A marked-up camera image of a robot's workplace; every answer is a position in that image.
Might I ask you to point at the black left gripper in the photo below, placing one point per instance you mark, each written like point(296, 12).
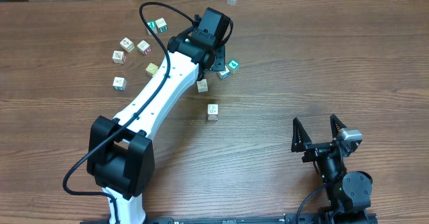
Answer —
point(219, 57)

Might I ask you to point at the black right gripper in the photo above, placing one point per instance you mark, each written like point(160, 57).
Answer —
point(316, 150)

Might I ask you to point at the plain wooden picture block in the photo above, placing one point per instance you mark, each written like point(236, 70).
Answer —
point(202, 85)

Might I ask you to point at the red edged wooden block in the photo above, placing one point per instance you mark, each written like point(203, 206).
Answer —
point(213, 112)

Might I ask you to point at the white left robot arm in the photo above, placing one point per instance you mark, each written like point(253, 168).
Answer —
point(121, 149)

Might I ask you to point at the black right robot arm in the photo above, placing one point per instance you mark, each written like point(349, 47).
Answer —
point(348, 192)

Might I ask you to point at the green number 4 block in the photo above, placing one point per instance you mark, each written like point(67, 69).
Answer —
point(233, 66)

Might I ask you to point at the blue edged picture block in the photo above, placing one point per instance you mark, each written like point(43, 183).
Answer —
point(224, 73)

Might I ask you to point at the teal number block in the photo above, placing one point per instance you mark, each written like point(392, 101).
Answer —
point(161, 25)

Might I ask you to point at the yellow letter G block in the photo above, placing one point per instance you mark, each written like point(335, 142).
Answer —
point(151, 69)

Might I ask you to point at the green letter block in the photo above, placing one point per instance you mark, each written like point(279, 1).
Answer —
point(152, 27)

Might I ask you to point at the red letter U block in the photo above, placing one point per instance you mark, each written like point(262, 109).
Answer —
point(144, 47)

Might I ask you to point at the yellow edged picture block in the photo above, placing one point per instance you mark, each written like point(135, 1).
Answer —
point(127, 44)

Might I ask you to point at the red edged picture block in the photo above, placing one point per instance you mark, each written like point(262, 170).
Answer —
point(119, 57)

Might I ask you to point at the teal edged picture block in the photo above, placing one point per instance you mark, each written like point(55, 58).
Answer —
point(119, 83)

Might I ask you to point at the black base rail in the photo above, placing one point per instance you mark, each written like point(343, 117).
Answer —
point(286, 219)

